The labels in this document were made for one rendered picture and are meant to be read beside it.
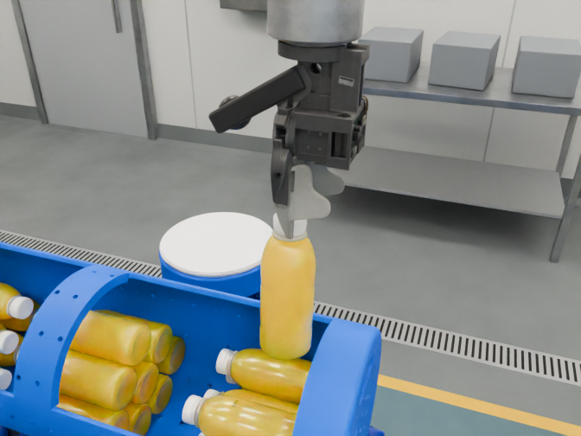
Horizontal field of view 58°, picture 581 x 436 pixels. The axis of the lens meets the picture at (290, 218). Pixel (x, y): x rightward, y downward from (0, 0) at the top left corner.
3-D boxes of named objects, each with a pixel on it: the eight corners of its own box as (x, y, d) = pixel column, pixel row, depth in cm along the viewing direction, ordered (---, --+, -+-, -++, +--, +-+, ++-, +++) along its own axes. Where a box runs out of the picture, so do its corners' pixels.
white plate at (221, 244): (140, 234, 130) (141, 237, 130) (194, 289, 110) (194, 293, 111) (237, 201, 144) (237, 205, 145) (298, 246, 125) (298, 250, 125)
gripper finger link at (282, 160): (282, 209, 54) (288, 124, 51) (268, 207, 55) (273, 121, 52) (296, 196, 58) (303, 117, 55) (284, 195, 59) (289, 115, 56)
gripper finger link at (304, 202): (322, 255, 56) (331, 171, 53) (270, 245, 57) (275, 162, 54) (330, 246, 59) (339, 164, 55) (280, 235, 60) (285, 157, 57)
